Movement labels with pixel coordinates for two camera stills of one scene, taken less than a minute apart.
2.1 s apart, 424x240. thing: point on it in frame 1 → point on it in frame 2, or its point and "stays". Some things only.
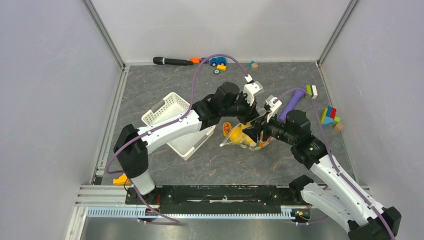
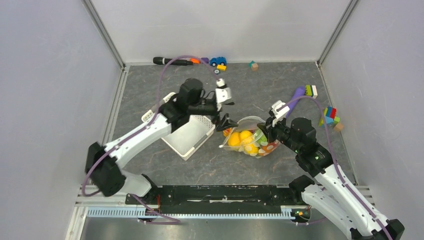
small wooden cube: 339,127 stays
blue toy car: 218,60 stays
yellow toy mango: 237,135 → 246,139
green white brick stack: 311,90 stays
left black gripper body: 241,108 → 205,107
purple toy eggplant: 297,95 stays
